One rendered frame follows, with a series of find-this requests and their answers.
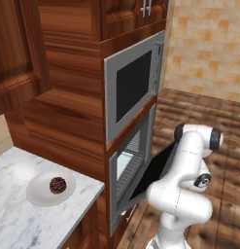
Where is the white round plate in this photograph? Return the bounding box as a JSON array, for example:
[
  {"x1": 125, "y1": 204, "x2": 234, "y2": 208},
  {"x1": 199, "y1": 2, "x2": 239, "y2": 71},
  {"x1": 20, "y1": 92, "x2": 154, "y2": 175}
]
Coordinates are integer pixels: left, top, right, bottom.
[{"x1": 25, "y1": 169, "x2": 78, "y2": 208}]

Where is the wooden cupboard door with handle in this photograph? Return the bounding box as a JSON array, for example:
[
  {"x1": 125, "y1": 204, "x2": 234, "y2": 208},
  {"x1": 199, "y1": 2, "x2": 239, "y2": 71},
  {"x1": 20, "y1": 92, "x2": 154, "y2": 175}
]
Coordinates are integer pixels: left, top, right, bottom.
[
  {"x1": 99, "y1": 0, "x2": 147, "y2": 42},
  {"x1": 145, "y1": 0, "x2": 170, "y2": 27}
]

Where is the silver built-in oven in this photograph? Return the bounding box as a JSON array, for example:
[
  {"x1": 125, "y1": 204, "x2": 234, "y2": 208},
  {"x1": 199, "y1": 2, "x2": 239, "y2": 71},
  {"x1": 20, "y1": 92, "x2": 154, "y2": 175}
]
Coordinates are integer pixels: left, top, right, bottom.
[{"x1": 108, "y1": 102, "x2": 157, "y2": 238}]

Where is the wooden wall cupboard door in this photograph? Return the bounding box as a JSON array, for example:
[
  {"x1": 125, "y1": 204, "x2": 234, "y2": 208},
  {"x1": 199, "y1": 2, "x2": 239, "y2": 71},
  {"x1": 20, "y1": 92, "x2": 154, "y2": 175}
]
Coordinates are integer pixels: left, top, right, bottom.
[{"x1": 0, "y1": 0, "x2": 51, "y2": 119}]

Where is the black glass oven door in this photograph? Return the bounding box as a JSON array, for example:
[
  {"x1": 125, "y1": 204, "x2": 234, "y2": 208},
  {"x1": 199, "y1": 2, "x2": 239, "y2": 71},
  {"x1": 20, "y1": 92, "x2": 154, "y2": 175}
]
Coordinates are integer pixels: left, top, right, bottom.
[{"x1": 115, "y1": 141, "x2": 180, "y2": 216}]

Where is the white oven tray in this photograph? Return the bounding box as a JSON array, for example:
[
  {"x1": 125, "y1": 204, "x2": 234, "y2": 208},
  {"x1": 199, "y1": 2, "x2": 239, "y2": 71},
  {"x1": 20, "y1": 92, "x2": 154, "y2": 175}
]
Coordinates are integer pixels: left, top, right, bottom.
[{"x1": 116, "y1": 151, "x2": 135, "y2": 181}]

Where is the tall wooden oven cabinet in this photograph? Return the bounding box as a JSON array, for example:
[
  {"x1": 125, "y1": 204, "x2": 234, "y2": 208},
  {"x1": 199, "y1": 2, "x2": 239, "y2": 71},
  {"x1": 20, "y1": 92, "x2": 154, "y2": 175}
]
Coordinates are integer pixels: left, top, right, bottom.
[{"x1": 4, "y1": 0, "x2": 170, "y2": 249}]

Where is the silver oven door handle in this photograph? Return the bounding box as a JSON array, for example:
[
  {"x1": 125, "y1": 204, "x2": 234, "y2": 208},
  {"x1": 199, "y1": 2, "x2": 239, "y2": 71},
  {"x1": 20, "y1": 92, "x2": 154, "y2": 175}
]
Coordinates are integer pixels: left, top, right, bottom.
[{"x1": 125, "y1": 203, "x2": 139, "y2": 225}]

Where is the grey wire oven rack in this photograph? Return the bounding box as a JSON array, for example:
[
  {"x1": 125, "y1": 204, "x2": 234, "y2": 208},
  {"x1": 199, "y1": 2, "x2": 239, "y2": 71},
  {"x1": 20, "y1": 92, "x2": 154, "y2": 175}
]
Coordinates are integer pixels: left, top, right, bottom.
[{"x1": 117, "y1": 128, "x2": 149, "y2": 197}]

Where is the wooden base cabinet drawer front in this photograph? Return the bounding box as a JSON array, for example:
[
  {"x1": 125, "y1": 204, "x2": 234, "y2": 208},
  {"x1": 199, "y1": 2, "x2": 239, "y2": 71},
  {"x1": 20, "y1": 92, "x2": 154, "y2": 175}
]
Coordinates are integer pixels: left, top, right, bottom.
[{"x1": 60, "y1": 199, "x2": 102, "y2": 249}]

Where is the silver microwave oven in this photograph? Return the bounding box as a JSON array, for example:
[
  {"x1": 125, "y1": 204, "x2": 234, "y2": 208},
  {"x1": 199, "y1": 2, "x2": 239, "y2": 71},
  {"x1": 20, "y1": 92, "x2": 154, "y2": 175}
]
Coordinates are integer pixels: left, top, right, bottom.
[{"x1": 103, "y1": 30, "x2": 166, "y2": 147}]

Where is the silver microwave handle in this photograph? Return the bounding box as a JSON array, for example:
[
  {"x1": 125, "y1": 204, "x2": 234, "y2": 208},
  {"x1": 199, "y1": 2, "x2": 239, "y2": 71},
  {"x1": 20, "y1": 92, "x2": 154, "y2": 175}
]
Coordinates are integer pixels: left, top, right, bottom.
[{"x1": 154, "y1": 40, "x2": 165, "y2": 95}]

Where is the silver cupboard handle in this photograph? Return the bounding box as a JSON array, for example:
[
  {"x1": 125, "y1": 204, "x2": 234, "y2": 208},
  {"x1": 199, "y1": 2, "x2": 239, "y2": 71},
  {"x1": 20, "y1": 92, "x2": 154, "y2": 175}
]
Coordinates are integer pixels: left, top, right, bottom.
[
  {"x1": 146, "y1": 0, "x2": 154, "y2": 17},
  {"x1": 140, "y1": 0, "x2": 148, "y2": 18}
]

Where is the dark round chocolate pastry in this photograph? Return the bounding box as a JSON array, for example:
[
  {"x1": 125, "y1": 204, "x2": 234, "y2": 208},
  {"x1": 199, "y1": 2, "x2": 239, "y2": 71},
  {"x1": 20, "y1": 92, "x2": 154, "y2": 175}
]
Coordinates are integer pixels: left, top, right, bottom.
[{"x1": 49, "y1": 176, "x2": 68, "y2": 196}]

